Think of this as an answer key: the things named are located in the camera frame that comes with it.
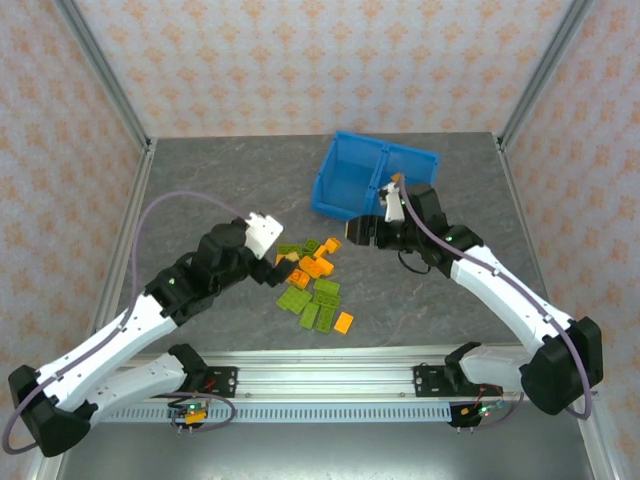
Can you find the aluminium lower frame rail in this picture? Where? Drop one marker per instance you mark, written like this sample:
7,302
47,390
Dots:
42,472
601,450

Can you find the aluminium frame post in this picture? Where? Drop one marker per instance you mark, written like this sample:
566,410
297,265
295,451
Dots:
542,75
107,75

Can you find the green lego brick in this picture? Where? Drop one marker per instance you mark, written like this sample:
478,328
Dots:
290,248
311,246
327,286
295,300
309,316
326,319
327,300

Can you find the orange lego brick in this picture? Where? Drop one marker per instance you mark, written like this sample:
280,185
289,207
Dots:
398,177
325,267
332,245
344,322
307,263
320,252

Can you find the wide aluminium mounting rail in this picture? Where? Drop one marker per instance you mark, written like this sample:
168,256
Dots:
325,375

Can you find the small circuit board with LED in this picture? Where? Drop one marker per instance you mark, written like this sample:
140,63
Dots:
482,411
190,412

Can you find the blue plastic bin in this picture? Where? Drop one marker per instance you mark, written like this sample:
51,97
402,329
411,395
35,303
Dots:
422,162
350,150

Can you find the aluminium table side rail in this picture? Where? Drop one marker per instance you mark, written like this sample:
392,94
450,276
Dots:
520,200
125,235

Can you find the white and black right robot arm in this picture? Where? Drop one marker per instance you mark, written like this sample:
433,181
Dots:
510,300

